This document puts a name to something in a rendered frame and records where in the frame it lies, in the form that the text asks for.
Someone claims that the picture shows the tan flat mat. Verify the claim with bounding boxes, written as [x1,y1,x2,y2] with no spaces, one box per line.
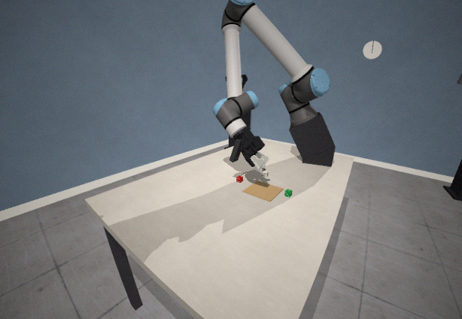
[242,181,283,202]

